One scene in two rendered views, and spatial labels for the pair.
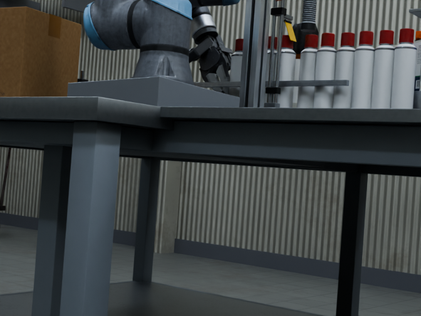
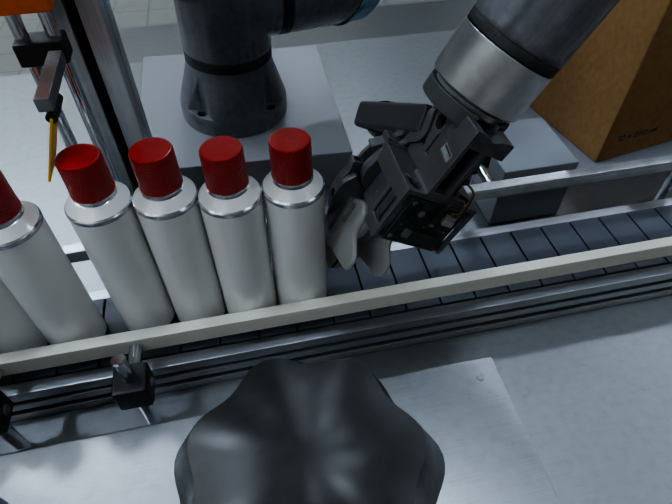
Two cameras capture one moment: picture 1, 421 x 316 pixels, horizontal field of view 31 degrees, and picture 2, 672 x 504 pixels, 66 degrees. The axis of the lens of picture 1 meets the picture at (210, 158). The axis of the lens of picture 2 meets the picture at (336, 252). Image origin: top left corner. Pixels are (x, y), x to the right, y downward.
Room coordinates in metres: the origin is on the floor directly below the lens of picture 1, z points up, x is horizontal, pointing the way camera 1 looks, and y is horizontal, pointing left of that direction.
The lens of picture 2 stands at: (2.33, -0.29, 1.32)
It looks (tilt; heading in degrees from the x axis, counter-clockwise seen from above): 48 degrees down; 130
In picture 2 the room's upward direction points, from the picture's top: straight up
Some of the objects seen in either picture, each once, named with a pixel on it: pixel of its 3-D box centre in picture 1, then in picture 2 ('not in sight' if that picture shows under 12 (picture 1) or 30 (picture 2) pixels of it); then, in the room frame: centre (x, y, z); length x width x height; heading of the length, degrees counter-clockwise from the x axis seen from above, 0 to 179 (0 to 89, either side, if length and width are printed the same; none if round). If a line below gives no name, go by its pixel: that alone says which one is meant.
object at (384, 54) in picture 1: (384, 73); not in sight; (1.83, -0.40, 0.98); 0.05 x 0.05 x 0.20
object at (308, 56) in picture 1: (309, 74); (37, 270); (1.96, -0.24, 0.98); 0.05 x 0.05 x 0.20
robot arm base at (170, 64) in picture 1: (163, 70); (231, 75); (1.79, 0.13, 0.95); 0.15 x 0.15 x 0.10
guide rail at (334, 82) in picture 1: (178, 84); (461, 195); (2.17, 0.11, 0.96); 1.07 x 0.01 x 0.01; 52
